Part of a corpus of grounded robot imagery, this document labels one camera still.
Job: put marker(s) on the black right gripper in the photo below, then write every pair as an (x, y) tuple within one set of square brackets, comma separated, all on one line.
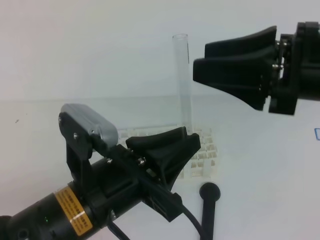
[(234, 67)]

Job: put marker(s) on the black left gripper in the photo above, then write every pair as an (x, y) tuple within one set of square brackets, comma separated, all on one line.
[(121, 183)]

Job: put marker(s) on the clear glass test tube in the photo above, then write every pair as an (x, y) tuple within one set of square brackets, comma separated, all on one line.
[(183, 79)]

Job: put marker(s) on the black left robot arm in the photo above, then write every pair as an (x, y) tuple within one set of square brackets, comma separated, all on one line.
[(67, 215)]

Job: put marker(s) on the white test tube rack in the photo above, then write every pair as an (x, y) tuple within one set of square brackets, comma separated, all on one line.
[(202, 165)]

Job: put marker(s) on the black stand with round head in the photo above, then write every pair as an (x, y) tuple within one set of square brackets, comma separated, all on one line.
[(210, 194)]

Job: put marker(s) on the blue square marker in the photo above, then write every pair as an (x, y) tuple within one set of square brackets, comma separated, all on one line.
[(317, 133)]

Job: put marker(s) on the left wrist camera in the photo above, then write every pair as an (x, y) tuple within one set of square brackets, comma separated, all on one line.
[(92, 122)]

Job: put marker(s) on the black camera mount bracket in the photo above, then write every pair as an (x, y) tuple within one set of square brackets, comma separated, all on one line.
[(79, 149)]

